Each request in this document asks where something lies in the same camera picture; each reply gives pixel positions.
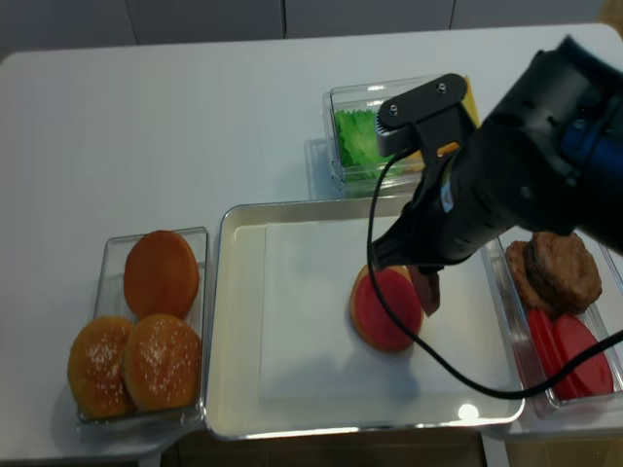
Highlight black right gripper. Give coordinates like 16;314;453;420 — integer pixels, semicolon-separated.
372;123;550;269

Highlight brown meat patty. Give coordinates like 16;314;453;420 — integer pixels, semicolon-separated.
524;232;603;314
505;240;541;309
407;267;440;316

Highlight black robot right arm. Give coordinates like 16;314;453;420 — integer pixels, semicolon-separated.
366;38;622;274

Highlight green lettuce pile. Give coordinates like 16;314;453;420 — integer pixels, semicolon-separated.
334;110;386;183

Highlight clear bin with lettuce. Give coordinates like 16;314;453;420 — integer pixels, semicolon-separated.
308;75;442;198

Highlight yellow cheese slice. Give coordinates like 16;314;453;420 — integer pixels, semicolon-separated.
406;75;482;171

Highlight clear bin with patties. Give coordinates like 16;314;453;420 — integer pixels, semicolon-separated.
482;230;622;423

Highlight middle tomato slice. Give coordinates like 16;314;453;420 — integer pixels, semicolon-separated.
528;308;563;377

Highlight tomato slice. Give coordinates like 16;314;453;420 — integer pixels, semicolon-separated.
528;308;563;377
553;315;614;400

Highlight bottom bun on tray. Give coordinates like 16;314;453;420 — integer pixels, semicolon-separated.
349;267;424;353

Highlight white metal tray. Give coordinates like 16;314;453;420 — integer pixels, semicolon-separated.
205;198;525;438

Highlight white paper sheet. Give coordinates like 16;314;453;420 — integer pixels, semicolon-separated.
260;219;519;399

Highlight right tomato slice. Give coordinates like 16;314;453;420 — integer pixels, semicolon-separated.
553;315;614;400

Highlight plain orange bun bottom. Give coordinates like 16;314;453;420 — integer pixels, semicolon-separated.
124;231;200;320

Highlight clear bin with buns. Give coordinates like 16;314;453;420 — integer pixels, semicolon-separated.
78;228;209;423

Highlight right sesame bun top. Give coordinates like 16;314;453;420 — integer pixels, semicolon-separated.
123;314;202;412

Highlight sesame bun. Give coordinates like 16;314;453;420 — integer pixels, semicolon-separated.
123;314;202;412
67;316;135;419

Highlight left sesame bun top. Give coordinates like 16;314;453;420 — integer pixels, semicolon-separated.
67;316;135;419

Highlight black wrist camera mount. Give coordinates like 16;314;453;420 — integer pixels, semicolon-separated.
375;73;476;158

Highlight black camera cable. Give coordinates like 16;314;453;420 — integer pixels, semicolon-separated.
366;149;623;401

